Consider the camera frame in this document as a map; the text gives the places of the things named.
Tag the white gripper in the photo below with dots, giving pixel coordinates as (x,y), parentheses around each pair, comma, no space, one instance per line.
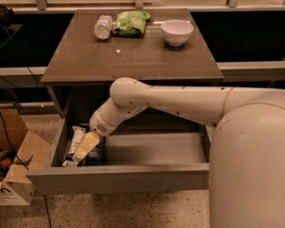
(99,125)

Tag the blue chip bag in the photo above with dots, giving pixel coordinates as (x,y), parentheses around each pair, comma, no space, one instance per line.
(94,157)

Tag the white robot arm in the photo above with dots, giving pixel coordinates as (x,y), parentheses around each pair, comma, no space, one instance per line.
(247,156)

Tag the open grey top drawer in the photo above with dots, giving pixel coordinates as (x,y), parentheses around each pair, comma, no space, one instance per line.
(149,153)

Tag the grey cabinet counter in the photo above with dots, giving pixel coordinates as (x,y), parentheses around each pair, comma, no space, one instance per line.
(82,59)

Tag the green chip bag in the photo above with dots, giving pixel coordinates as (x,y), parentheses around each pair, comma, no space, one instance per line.
(130,23)

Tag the open cardboard box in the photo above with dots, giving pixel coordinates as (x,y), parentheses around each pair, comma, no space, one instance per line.
(21,150)

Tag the white ceramic bowl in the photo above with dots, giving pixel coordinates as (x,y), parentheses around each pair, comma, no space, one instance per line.
(176,32)

